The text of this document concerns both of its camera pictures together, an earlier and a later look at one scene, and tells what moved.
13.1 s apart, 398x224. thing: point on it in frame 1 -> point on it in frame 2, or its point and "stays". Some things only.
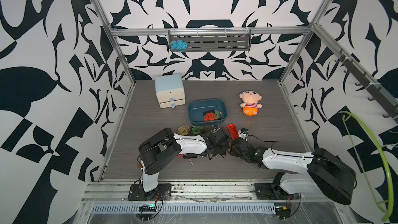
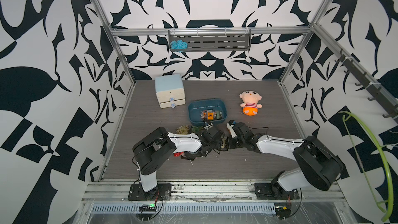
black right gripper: [231, 151] -> [228, 143]
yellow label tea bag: [183, 130] stays
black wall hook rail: [375, 93] stays
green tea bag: [218, 114] stays
